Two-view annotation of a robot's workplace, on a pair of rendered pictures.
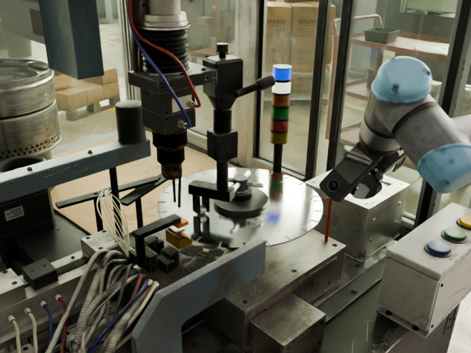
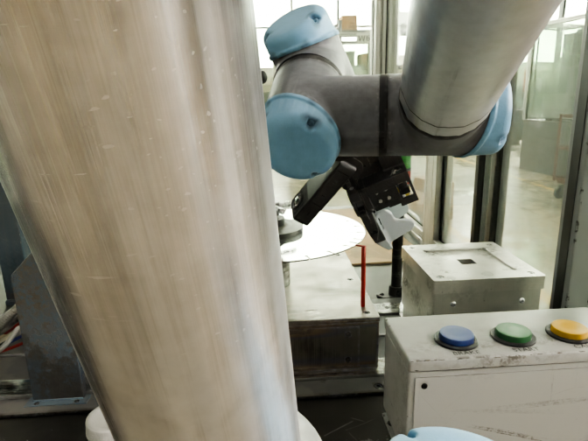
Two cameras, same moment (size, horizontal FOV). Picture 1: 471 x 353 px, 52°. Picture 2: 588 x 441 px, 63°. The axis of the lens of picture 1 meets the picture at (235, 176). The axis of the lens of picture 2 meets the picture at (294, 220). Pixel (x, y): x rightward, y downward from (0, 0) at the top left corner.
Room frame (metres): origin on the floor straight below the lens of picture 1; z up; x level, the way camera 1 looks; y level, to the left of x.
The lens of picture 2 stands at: (0.26, -0.58, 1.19)
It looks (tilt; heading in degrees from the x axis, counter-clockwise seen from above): 15 degrees down; 40
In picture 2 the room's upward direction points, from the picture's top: 1 degrees counter-clockwise
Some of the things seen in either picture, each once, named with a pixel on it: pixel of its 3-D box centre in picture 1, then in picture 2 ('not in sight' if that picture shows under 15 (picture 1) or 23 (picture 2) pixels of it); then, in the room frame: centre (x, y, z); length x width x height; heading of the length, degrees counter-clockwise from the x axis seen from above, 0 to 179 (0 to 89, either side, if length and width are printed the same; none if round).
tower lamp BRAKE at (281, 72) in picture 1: (282, 72); not in sight; (1.15, -0.11, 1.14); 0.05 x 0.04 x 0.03; 44
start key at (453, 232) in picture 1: (454, 236); (513, 337); (0.83, -0.44, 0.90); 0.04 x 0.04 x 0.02
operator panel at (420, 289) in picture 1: (439, 264); (501, 384); (0.84, -0.43, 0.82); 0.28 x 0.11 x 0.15; 134
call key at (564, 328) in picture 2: (469, 224); (568, 333); (0.88, -0.49, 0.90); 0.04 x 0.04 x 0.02
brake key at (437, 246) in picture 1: (437, 250); (456, 339); (0.78, -0.39, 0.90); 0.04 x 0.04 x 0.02
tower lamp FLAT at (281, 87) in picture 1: (281, 85); not in sight; (1.15, -0.11, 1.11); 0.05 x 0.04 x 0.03; 44
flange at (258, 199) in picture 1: (240, 196); (271, 224); (0.87, -0.01, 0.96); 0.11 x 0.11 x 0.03
